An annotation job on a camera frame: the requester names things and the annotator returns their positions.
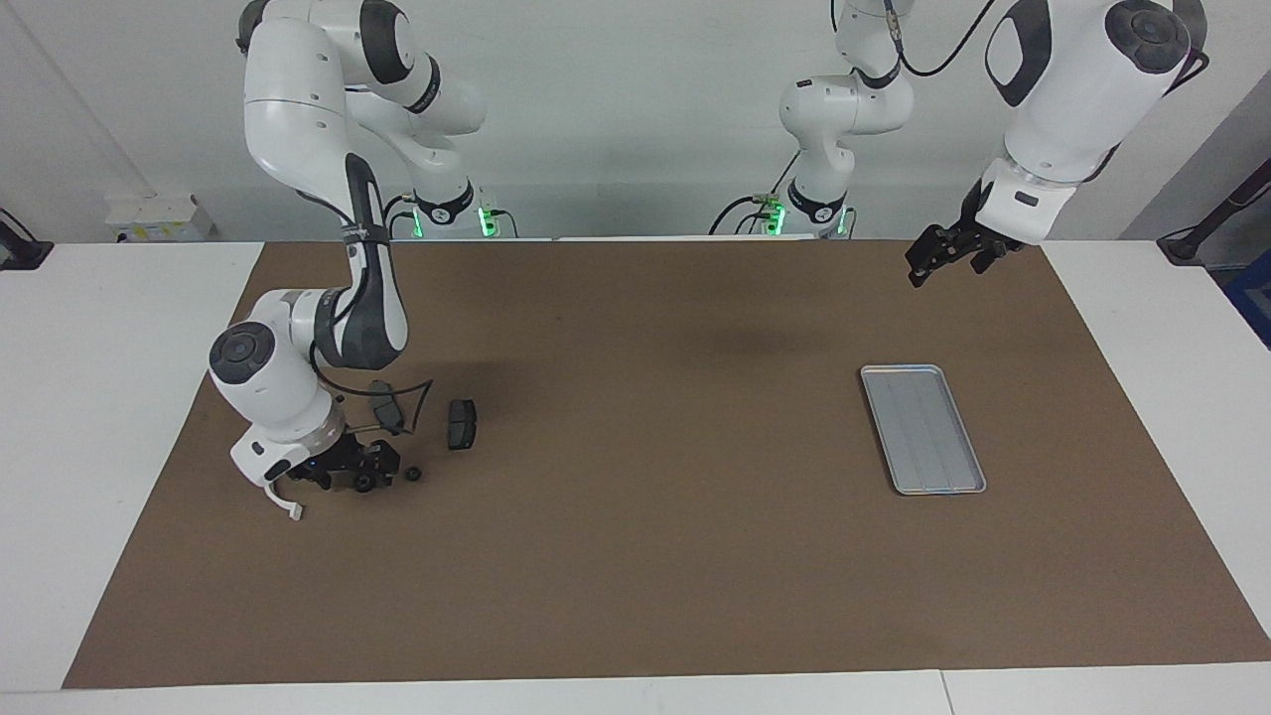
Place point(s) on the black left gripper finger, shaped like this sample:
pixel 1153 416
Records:
pixel 983 261
pixel 928 253

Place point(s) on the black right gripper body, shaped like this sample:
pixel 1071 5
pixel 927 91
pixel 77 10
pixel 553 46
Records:
pixel 333 462

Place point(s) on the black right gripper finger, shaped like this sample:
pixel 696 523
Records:
pixel 387 460
pixel 350 477

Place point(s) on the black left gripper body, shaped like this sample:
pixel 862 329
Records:
pixel 978 236

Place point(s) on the large black bearing gear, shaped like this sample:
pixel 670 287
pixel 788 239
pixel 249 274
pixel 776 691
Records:
pixel 365 485

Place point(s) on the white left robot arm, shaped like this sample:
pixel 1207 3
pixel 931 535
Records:
pixel 1072 99

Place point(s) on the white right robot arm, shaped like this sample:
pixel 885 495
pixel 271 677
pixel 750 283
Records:
pixel 298 109

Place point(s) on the silver ribbed metal tray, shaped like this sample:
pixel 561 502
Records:
pixel 923 429

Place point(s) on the long grey brake pad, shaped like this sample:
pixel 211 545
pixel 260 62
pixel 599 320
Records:
pixel 390 405

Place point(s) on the short grey brake pad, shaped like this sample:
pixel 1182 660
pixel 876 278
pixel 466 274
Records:
pixel 463 425

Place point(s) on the long black clamp stand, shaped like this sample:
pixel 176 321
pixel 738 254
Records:
pixel 1206 223

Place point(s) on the brown table mat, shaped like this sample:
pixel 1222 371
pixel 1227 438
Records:
pixel 645 497

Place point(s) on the blue crate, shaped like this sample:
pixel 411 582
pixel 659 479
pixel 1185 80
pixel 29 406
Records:
pixel 1253 298

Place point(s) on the small black clamp stand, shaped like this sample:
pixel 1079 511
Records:
pixel 22 248

